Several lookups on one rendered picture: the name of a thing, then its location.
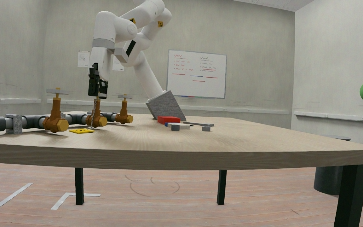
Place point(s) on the yellow square tag with silver chain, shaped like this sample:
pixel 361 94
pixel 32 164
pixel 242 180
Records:
pixel 78 131

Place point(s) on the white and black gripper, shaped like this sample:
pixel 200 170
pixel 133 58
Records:
pixel 99 70

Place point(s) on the red rectangular block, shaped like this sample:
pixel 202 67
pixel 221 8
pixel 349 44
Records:
pixel 168 119

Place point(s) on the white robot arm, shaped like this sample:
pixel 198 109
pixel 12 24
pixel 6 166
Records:
pixel 110 29

